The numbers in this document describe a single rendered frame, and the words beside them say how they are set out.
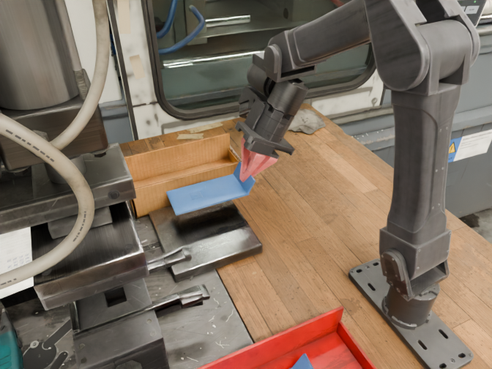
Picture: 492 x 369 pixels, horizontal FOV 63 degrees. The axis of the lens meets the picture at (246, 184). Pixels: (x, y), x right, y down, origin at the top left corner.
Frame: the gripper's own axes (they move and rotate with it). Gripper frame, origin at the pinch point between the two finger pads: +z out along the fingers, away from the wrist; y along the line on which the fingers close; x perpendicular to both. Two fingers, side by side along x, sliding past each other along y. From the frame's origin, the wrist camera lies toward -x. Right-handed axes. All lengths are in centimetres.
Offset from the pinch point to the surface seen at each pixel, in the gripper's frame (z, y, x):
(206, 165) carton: 7.2, -1.2, -16.8
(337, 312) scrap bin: 2.5, -1.9, 30.9
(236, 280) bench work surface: 11.3, 3.3, 15.9
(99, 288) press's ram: 2.3, 30.1, 27.9
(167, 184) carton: 7.9, 11.3, -5.8
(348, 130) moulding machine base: -7, -60, -40
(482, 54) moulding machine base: -49, -95, -38
